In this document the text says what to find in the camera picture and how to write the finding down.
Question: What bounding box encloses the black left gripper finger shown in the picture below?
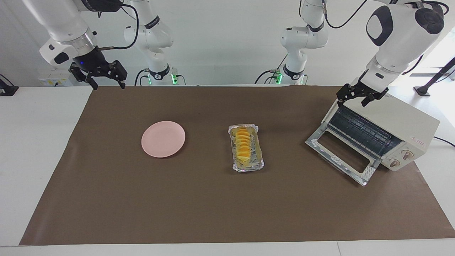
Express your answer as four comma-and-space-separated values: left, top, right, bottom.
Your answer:
361, 88, 389, 107
336, 84, 358, 107

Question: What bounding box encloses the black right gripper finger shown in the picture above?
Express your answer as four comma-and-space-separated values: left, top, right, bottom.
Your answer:
103, 60, 128, 89
69, 63, 99, 90

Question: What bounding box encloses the aluminium foil tray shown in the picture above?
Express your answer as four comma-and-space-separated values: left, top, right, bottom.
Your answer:
228, 124, 265, 173

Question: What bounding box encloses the yellow sliced bread loaf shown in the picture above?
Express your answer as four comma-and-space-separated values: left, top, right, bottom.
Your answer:
235, 128, 252, 165

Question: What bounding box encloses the white toaster oven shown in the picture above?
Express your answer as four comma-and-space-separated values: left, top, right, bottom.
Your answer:
322, 91, 440, 172

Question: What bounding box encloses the glass oven door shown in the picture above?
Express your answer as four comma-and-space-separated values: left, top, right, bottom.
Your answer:
305, 123, 381, 187

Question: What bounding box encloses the black angled stand pole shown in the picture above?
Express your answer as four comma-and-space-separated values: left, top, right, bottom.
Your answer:
413, 57, 455, 97

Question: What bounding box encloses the black low stand foot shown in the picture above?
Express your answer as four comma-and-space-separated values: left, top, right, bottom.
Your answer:
0, 74, 19, 96

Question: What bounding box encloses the pink round plate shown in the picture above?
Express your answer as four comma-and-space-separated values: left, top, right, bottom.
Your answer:
141, 121, 186, 158

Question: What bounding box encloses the brown paper table mat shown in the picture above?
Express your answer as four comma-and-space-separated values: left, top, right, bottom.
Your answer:
19, 85, 455, 246

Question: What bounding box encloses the black arm base cable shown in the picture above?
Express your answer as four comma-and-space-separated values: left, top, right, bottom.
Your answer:
254, 53, 289, 85
134, 69, 150, 86

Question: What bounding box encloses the white wall socket box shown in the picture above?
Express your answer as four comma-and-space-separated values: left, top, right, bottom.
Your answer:
37, 69, 74, 86

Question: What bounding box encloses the dark oven wire rack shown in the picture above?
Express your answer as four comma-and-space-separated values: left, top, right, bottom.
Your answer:
327, 106, 402, 157

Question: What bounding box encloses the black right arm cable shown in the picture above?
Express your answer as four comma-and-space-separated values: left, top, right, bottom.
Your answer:
96, 0, 140, 50

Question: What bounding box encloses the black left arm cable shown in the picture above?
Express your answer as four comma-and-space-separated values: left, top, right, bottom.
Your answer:
322, 0, 368, 29

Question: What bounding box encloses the black oven power cable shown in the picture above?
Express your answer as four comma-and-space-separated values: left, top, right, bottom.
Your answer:
433, 136, 455, 148

